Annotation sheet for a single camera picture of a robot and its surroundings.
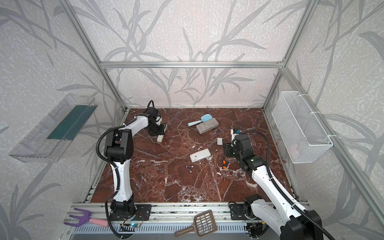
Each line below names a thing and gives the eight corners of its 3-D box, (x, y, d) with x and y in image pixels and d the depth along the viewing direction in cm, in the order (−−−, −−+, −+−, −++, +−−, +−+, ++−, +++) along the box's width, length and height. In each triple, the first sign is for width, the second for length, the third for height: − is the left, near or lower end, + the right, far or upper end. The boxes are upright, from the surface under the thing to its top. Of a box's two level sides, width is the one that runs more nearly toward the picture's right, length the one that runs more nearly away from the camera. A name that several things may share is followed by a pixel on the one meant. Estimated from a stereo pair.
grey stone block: (198, 134, 107) (198, 131, 104) (195, 128, 111) (195, 125, 108) (219, 126, 112) (219, 123, 109) (215, 120, 115) (215, 117, 113)
